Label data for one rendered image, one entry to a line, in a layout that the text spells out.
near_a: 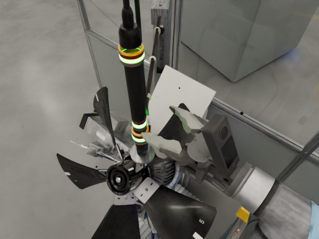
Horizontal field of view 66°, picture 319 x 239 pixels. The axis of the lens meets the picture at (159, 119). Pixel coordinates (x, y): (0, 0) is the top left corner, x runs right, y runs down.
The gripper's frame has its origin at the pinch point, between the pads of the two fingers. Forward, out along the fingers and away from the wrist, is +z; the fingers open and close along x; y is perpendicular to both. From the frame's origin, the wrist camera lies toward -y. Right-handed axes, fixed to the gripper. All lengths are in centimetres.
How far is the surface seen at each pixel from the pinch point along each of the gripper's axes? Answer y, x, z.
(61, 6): 168, 175, 357
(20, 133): 167, -7, 179
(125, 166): 40.3, -1.0, 15.4
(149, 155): 19.9, 0.1, 3.6
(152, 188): 48.4, 1.4, 4.7
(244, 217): 65, 21, -29
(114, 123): 51, 15, 40
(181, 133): 27.3, 16.3, 3.8
